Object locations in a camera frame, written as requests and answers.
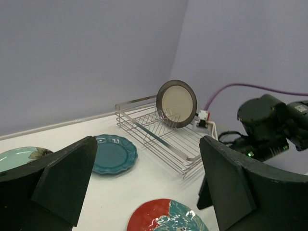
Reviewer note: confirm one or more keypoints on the light green flower plate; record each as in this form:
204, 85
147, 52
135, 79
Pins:
20, 156

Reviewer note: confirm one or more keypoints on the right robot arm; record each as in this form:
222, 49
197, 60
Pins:
270, 125

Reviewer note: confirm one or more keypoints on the red plate with teal flower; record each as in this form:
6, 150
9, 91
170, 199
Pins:
165, 215

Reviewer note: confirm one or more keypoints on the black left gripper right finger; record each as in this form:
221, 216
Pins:
249, 195

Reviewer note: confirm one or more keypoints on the metal wire dish rack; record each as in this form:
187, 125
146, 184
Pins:
177, 147

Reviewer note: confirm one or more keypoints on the teal scalloped plate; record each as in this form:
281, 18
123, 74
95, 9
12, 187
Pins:
115, 154

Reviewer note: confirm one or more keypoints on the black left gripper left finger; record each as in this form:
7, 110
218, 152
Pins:
47, 194

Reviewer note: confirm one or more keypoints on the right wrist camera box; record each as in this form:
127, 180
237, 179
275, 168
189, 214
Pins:
203, 125

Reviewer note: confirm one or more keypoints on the cream plate with metallic rim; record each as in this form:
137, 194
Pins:
176, 104

